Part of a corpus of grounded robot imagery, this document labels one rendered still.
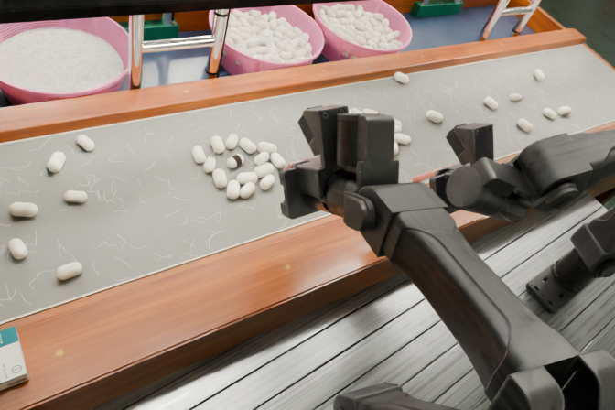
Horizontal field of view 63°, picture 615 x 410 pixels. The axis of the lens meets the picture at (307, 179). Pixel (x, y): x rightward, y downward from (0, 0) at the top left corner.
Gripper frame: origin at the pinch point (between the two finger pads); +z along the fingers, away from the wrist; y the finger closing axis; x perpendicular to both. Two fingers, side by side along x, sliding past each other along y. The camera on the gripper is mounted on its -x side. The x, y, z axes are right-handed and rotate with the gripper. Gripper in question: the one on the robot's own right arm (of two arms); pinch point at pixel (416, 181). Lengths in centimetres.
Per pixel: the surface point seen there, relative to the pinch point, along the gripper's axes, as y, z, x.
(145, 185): 40.4, 19.3, -6.2
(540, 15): -106, 45, -26
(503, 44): -67, 31, -19
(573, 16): -321, 155, -25
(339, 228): 15.4, 2.7, 4.6
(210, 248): 35.6, 8.3, 3.2
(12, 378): 63, -2, 6
